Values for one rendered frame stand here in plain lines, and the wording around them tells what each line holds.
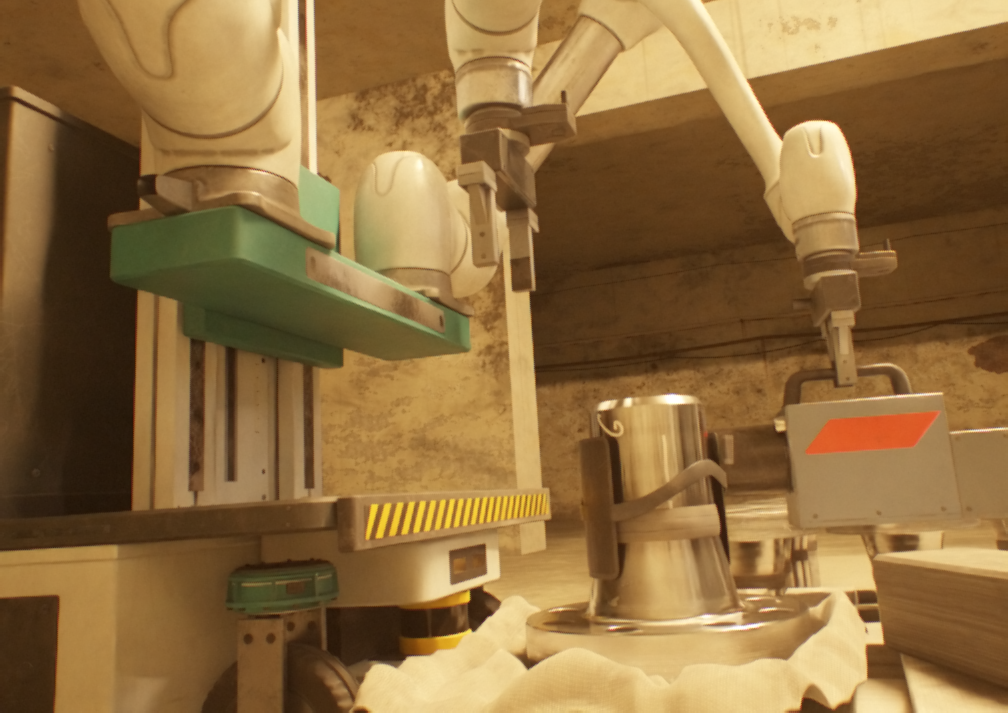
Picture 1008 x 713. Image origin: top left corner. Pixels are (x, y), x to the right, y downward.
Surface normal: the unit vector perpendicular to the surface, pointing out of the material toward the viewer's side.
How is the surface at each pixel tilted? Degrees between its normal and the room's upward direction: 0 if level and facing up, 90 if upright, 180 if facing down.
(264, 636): 90
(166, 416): 90
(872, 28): 90
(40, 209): 90
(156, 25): 154
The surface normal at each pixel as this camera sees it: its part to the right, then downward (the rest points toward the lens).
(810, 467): -0.18, -0.18
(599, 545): -0.86, -0.04
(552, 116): 0.11, -0.20
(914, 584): -0.99, 0.05
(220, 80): 0.49, 0.85
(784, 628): 0.66, -0.19
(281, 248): 0.95, -0.12
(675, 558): 0.05, -0.40
